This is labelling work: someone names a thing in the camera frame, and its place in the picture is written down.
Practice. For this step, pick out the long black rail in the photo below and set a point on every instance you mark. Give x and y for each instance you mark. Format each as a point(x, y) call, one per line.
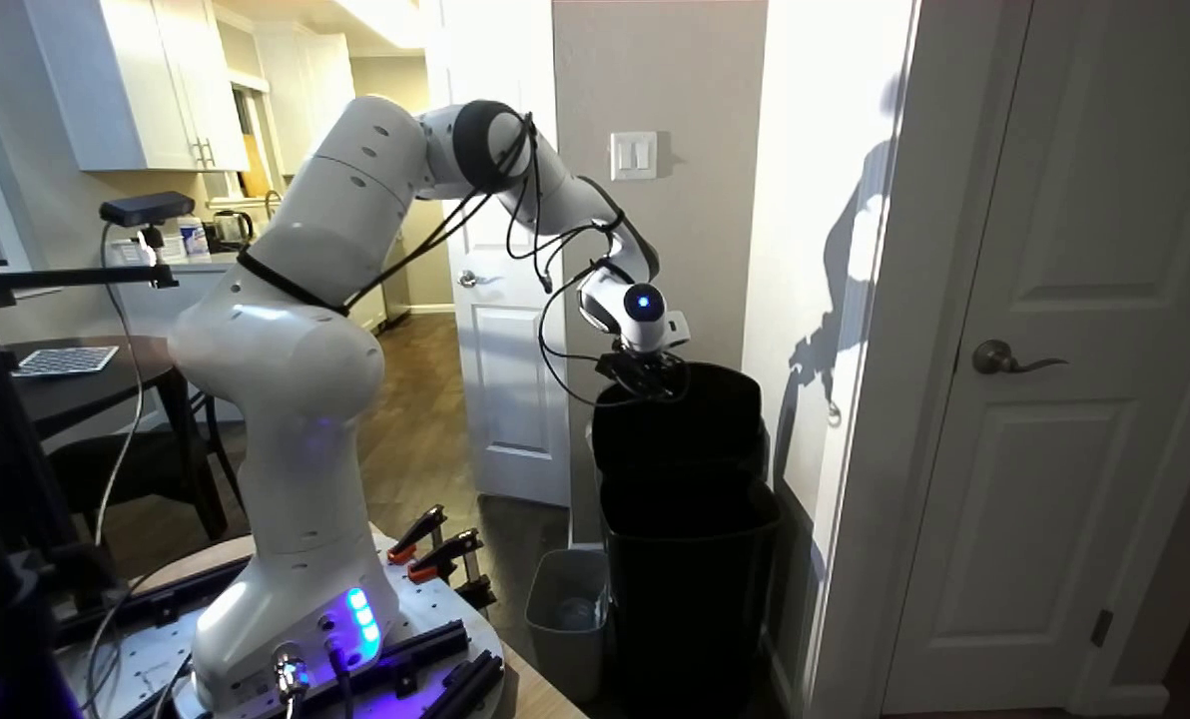
point(408, 651)

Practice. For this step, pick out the wide white upper cabinet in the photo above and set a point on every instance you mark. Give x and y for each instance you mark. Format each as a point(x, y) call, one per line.
point(143, 80)

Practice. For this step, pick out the dark kettle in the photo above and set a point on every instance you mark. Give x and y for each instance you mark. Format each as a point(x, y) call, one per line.
point(230, 229)

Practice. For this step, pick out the grey tablet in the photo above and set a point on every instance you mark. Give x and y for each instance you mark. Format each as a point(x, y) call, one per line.
point(71, 360)

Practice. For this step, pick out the small picture frame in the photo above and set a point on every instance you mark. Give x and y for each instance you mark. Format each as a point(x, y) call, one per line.
point(194, 243)

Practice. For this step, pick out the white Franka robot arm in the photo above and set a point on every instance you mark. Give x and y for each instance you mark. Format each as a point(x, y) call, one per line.
point(276, 401)

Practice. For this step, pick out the black camera stand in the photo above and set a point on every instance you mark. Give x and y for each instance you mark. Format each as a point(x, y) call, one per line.
point(11, 442)

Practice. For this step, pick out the white panel door silver lever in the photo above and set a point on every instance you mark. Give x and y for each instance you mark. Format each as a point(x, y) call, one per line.
point(1087, 200)

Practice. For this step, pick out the black stereo camera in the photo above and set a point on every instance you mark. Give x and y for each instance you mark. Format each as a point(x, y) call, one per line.
point(144, 209)

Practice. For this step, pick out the narrow white upper cabinet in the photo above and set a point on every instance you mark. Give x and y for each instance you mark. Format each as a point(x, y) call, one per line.
point(311, 80)

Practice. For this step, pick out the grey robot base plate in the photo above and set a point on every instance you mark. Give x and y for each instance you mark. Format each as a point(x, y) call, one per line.
point(423, 611)

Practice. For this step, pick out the white light switch plate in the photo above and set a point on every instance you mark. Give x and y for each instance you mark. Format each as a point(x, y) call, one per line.
point(633, 159)

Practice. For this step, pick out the black trash bin body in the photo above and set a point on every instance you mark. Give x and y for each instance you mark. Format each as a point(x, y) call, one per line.
point(689, 626)

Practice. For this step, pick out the dark wooden table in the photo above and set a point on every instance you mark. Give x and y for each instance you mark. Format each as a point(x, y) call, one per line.
point(49, 401)

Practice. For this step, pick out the dark door hinge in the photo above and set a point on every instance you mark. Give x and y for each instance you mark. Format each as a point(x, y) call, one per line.
point(1101, 629)

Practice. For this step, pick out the small door knob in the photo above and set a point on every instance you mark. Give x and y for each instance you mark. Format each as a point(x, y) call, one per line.
point(474, 281)

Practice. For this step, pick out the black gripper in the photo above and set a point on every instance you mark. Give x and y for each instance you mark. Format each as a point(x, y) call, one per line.
point(640, 370)

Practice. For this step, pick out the small grey waste basket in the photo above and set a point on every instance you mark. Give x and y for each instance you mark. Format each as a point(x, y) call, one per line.
point(566, 626)

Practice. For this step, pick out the red black clamp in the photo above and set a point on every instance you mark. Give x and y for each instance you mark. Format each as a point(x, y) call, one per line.
point(416, 534)
point(447, 558)

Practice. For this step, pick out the short black rail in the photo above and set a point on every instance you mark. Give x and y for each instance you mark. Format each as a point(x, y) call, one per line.
point(465, 683)

